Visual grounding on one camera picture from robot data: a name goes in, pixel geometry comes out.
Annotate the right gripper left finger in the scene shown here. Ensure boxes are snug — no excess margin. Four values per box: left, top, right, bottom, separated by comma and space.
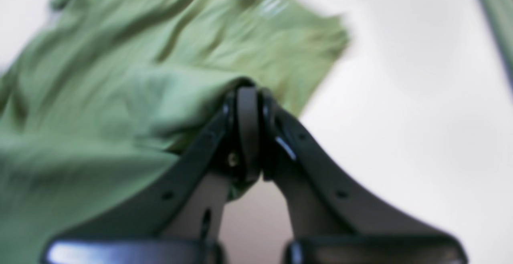
41, 87, 259, 264

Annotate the green cloth at left edge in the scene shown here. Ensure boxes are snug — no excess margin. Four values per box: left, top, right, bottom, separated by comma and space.
479, 0, 513, 84

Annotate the green t-shirt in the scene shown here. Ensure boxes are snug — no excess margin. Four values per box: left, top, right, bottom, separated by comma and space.
0, 0, 349, 264

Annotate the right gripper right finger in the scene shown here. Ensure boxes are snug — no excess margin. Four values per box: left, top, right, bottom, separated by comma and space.
260, 89, 469, 264

